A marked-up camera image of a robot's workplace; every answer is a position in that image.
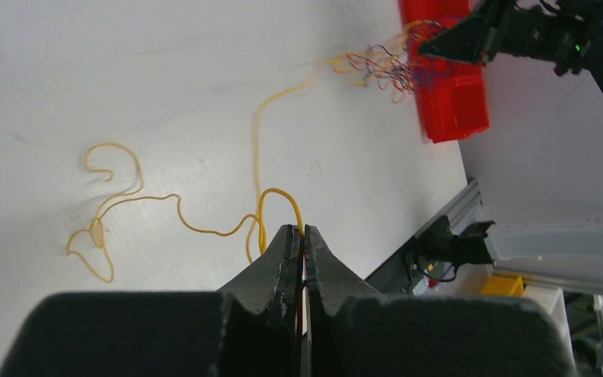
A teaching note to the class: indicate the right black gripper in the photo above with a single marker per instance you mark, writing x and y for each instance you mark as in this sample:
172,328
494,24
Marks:
558,34

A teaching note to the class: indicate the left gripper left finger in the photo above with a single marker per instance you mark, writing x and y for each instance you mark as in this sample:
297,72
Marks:
248,327

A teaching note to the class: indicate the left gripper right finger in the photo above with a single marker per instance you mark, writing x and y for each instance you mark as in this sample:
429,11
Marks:
354,330

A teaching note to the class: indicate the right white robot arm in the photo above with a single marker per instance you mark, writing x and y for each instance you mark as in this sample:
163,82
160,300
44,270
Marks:
596,68

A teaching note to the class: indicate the red plastic bin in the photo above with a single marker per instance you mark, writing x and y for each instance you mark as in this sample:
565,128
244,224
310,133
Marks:
450,97

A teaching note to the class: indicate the yellow plastic box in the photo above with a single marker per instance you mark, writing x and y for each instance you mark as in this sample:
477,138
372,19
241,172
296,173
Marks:
503,286

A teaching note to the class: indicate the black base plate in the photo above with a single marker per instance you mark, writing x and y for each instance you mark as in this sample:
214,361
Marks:
431,257

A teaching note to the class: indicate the aluminium frame rail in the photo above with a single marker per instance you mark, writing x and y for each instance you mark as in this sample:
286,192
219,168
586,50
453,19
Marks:
561,252

